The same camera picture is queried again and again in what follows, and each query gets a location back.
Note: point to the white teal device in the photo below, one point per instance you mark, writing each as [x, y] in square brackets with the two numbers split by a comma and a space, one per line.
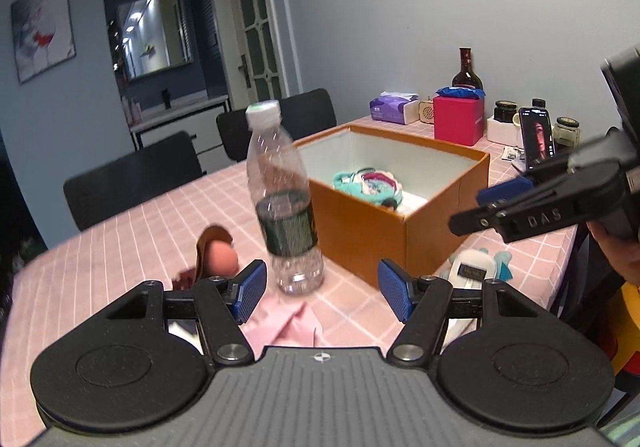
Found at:
[470, 269]

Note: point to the red box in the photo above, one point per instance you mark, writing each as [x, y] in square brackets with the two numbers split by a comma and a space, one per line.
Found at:
[457, 122]

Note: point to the purple tissue pack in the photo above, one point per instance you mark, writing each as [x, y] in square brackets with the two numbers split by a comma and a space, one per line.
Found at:
[392, 107]

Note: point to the orange cardboard box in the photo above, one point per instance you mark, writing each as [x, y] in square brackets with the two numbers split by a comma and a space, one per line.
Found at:
[360, 237]

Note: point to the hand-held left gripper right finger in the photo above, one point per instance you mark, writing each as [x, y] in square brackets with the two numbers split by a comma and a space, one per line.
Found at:
[395, 289]

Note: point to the pink checked tablecloth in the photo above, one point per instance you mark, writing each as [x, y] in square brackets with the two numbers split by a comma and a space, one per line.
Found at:
[125, 247]

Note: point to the clear glass jar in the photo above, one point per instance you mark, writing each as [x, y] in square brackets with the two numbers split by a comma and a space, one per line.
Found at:
[566, 132]

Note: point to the white vanity cabinet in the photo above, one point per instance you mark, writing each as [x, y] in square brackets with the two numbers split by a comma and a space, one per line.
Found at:
[175, 109]

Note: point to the wall mirror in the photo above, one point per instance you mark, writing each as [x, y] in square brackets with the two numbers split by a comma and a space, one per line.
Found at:
[157, 34]

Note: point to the blue packet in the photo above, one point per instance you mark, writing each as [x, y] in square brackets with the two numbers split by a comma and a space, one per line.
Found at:
[460, 91]

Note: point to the teal patterned sock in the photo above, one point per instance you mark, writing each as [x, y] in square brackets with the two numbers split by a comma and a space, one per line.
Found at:
[370, 187]

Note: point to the wine glass painting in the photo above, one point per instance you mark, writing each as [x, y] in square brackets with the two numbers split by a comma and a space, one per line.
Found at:
[42, 27]

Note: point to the smartphone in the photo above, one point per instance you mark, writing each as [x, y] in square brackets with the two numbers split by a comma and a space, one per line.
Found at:
[537, 134]

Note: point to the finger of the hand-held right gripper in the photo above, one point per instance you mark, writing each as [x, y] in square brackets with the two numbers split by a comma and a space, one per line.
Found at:
[505, 189]
[550, 207]

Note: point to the person's right hand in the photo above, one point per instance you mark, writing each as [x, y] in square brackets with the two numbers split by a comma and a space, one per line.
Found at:
[622, 259]

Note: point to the black faucet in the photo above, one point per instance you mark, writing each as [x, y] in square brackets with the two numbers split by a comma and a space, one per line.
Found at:
[166, 98]

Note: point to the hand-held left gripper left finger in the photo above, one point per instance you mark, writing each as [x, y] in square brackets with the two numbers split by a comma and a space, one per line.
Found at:
[250, 289]

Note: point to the brown leather case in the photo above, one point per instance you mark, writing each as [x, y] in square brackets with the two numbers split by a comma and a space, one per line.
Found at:
[202, 247]

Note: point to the peach makeup sponge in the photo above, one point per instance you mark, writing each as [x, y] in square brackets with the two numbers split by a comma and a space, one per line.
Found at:
[221, 258]

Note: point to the small black-lid jar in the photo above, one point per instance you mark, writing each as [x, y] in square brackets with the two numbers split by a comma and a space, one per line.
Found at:
[538, 103]

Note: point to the small photo cards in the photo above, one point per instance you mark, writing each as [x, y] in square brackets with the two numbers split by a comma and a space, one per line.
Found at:
[512, 154]

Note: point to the small beige speaker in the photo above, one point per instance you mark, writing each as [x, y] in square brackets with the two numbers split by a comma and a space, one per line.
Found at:
[426, 112]

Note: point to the dark wine bottle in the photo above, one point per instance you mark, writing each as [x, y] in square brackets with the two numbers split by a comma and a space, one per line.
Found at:
[466, 74]

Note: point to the clear plastic water bottle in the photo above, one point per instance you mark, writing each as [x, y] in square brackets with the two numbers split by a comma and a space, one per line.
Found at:
[285, 227]

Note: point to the small white box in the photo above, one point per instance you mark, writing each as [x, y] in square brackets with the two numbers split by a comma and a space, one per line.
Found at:
[500, 132]

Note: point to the black chair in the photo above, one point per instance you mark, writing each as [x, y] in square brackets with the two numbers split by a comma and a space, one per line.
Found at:
[130, 177]
[300, 112]

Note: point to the pink cloth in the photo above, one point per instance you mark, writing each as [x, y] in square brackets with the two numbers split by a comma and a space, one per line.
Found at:
[285, 322]

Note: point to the dark glass jar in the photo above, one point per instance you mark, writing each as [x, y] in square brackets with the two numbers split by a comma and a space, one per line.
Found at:
[506, 111]

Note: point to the pink toiletry bottle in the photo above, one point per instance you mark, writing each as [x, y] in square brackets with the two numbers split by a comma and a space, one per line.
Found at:
[136, 110]

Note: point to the white glass-pane door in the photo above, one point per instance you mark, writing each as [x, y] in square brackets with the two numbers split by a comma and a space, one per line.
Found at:
[255, 27]

